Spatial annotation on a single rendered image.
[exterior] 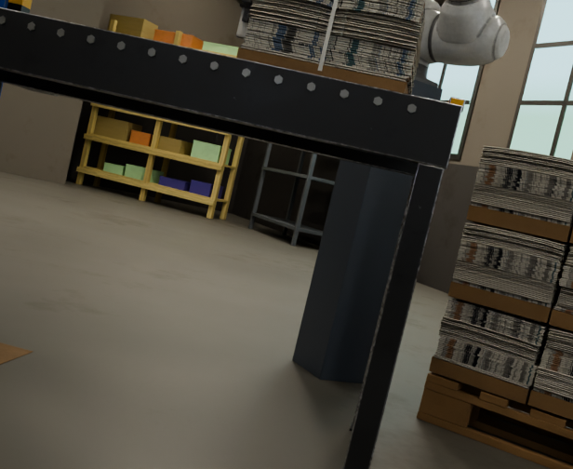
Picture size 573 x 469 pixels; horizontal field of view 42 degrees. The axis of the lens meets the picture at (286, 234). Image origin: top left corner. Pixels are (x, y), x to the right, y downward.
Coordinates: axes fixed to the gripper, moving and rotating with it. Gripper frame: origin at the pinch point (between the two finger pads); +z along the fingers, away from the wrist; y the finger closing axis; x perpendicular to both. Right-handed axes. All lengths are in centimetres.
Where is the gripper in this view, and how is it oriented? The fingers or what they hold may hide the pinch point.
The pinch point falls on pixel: (246, 23)
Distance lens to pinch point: 183.3
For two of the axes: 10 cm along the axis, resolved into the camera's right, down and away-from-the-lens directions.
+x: -9.6, -2.4, 1.4
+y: 1.5, -0.3, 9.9
